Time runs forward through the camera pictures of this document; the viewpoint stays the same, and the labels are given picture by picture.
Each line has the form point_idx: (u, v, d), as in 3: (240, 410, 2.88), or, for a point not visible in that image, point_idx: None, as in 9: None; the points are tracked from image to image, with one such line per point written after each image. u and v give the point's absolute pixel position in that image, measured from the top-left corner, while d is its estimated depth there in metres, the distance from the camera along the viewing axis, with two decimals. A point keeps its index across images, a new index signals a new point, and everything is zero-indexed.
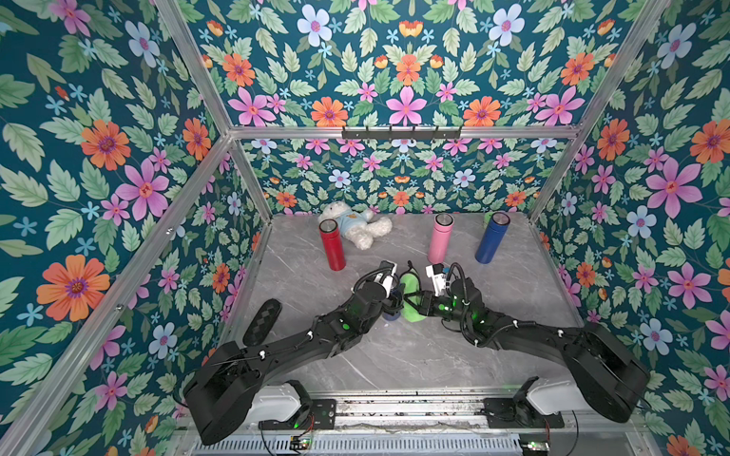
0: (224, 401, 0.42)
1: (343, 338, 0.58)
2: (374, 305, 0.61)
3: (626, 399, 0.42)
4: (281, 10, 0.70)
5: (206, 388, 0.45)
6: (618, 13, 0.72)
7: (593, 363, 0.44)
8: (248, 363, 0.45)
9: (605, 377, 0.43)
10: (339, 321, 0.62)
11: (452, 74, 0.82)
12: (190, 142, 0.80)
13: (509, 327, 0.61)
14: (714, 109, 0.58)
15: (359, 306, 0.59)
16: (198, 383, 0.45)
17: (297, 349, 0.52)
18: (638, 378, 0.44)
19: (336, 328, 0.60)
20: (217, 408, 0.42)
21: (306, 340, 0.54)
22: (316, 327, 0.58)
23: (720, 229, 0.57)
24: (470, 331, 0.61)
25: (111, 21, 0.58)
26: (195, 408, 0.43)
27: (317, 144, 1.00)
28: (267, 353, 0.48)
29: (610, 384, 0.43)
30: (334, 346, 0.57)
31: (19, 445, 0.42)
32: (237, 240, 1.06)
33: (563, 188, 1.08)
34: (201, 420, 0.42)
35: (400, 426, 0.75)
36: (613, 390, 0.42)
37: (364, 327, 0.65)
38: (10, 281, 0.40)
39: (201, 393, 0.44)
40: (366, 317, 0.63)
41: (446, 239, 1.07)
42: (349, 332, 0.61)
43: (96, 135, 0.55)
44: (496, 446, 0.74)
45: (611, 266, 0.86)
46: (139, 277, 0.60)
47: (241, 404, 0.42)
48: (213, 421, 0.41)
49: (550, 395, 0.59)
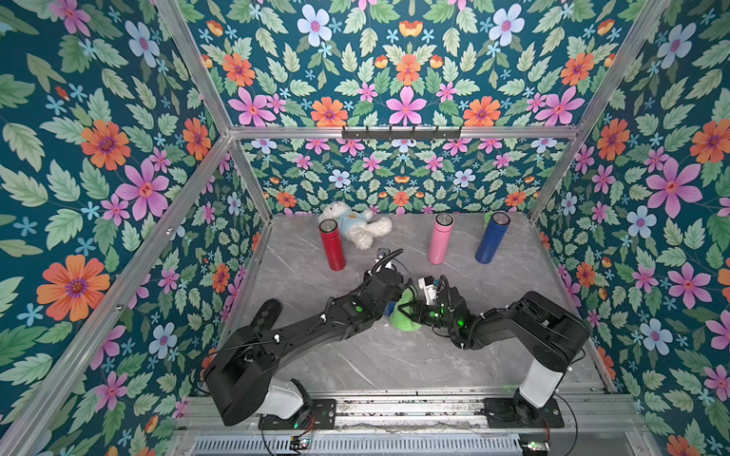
0: (244, 382, 0.42)
1: (356, 321, 0.58)
2: (389, 291, 0.62)
3: (564, 350, 0.47)
4: (281, 10, 0.70)
5: (224, 370, 0.46)
6: (618, 13, 0.72)
7: (528, 322, 0.51)
8: (263, 346, 0.46)
9: (537, 332, 0.50)
10: (351, 304, 0.61)
11: (452, 74, 0.82)
12: (190, 142, 0.80)
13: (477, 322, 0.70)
14: (714, 109, 0.58)
15: (374, 290, 0.61)
16: (217, 368, 0.45)
17: (312, 332, 0.52)
18: (578, 332, 0.49)
19: (350, 311, 0.59)
20: (236, 389, 0.42)
21: (320, 323, 0.54)
22: (330, 310, 0.58)
23: (720, 229, 0.57)
24: (457, 335, 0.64)
25: (111, 21, 0.58)
26: (216, 390, 0.44)
27: (317, 144, 1.00)
28: (281, 336, 0.48)
29: (540, 335, 0.50)
30: (346, 329, 0.56)
31: (19, 444, 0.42)
32: (237, 240, 1.06)
33: (563, 188, 1.08)
34: (222, 402, 0.43)
35: (400, 426, 0.75)
36: (545, 342, 0.49)
37: (376, 309, 0.65)
38: (10, 281, 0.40)
39: (221, 376, 0.45)
40: (380, 299, 0.64)
41: (446, 239, 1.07)
42: (362, 313, 0.60)
43: (96, 135, 0.55)
44: (496, 446, 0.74)
45: (611, 266, 0.86)
46: (139, 277, 0.60)
47: (260, 386, 0.43)
48: (234, 402, 0.42)
49: (531, 381, 0.62)
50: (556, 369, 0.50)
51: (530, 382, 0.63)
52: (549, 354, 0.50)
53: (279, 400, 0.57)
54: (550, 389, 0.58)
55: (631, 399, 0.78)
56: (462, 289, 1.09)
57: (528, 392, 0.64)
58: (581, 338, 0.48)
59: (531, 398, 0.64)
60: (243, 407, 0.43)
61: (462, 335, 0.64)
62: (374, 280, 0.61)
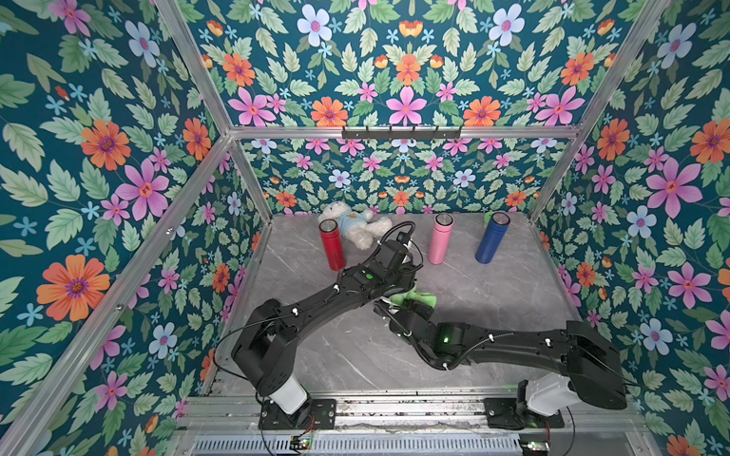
0: (270, 355, 0.44)
1: (369, 287, 0.59)
2: (397, 259, 0.66)
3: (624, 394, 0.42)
4: (281, 10, 0.70)
5: (251, 348, 0.48)
6: (618, 13, 0.72)
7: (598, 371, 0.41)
8: (284, 319, 0.47)
9: (606, 380, 0.41)
10: (361, 272, 0.63)
11: (452, 74, 0.82)
12: (190, 142, 0.80)
13: (485, 344, 0.53)
14: (714, 109, 0.58)
15: (384, 257, 0.64)
16: (242, 346, 0.47)
17: (327, 301, 0.53)
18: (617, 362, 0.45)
19: (360, 278, 0.61)
20: (266, 363, 0.44)
21: (335, 293, 0.55)
22: (342, 279, 0.59)
23: (720, 229, 0.57)
24: (435, 357, 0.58)
25: (111, 21, 0.58)
26: (246, 367, 0.46)
27: (317, 144, 1.00)
28: (299, 310, 0.50)
29: (609, 383, 0.41)
30: (360, 295, 0.58)
31: (19, 444, 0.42)
32: (237, 240, 1.06)
33: (563, 188, 1.08)
34: (255, 376, 0.45)
35: (400, 426, 0.75)
36: (616, 392, 0.42)
37: (388, 276, 0.67)
38: (10, 281, 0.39)
39: (248, 353, 0.47)
40: (388, 269, 0.64)
41: (446, 239, 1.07)
42: (374, 279, 0.62)
43: (96, 135, 0.55)
44: (496, 446, 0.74)
45: (611, 266, 0.86)
46: (139, 277, 0.60)
47: (285, 357, 0.45)
48: (265, 374, 0.44)
49: (546, 397, 0.59)
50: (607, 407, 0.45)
51: (544, 399, 0.59)
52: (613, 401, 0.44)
53: (292, 387, 0.58)
54: (563, 403, 0.57)
55: (631, 399, 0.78)
56: (462, 289, 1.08)
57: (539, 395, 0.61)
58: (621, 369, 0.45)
59: (535, 409, 0.63)
60: (274, 378, 0.45)
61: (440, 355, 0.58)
62: (384, 249, 0.64)
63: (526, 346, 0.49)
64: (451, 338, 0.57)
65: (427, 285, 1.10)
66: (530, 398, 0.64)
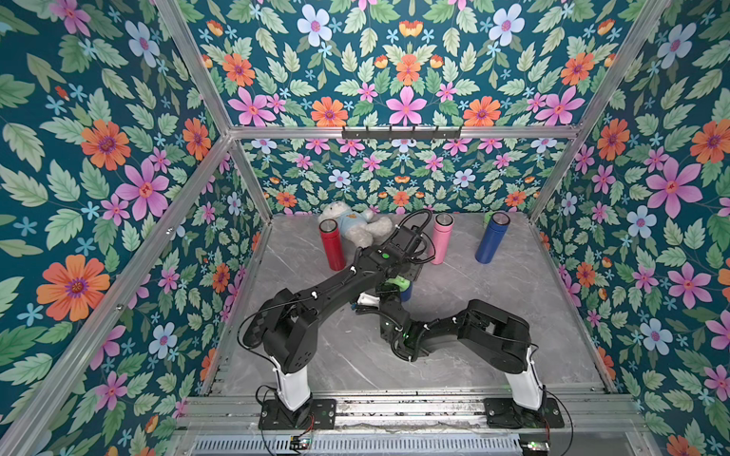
0: (295, 336, 0.46)
1: (386, 266, 0.60)
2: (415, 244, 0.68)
3: (517, 354, 0.49)
4: (281, 10, 0.70)
5: (277, 330, 0.51)
6: (618, 13, 0.72)
7: (482, 336, 0.51)
8: (304, 302, 0.49)
9: (490, 343, 0.51)
10: (377, 253, 0.63)
11: (452, 74, 0.82)
12: (190, 142, 0.80)
13: (423, 332, 0.67)
14: (714, 109, 0.58)
15: (402, 240, 0.66)
16: (268, 328, 0.50)
17: (345, 283, 0.54)
18: (520, 329, 0.52)
19: (376, 258, 0.61)
20: (291, 343, 0.47)
21: (351, 274, 0.56)
22: (359, 260, 0.60)
23: (720, 229, 0.57)
24: (402, 349, 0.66)
25: (111, 21, 0.58)
26: (273, 347, 0.49)
27: (317, 144, 1.00)
28: (318, 293, 0.51)
29: (496, 347, 0.51)
30: (377, 275, 0.59)
31: (19, 444, 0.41)
32: (237, 240, 1.06)
33: (563, 188, 1.08)
34: (280, 355, 0.48)
35: (400, 426, 0.75)
36: (502, 352, 0.51)
37: (404, 257, 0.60)
38: (10, 281, 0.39)
39: (275, 334, 0.50)
40: (405, 251, 0.66)
41: (446, 240, 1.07)
42: (390, 258, 0.62)
43: (96, 135, 0.55)
44: (496, 446, 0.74)
45: (611, 266, 0.86)
46: (140, 276, 0.60)
47: (309, 337, 0.47)
48: (291, 354, 0.47)
49: (516, 387, 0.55)
50: (515, 370, 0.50)
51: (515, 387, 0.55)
52: (509, 362, 0.52)
53: (300, 379, 0.59)
54: (535, 388, 0.59)
55: (631, 399, 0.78)
56: (462, 289, 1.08)
57: (520, 392, 0.63)
58: (527, 334, 0.52)
59: (527, 406, 0.64)
60: (299, 356, 0.48)
61: (407, 347, 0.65)
62: (401, 233, 0.66)
63: (441, 329, 0.62)
64: (410, 334, 0.71)
65: (427, 285, 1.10)
66: (513, 392, 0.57)
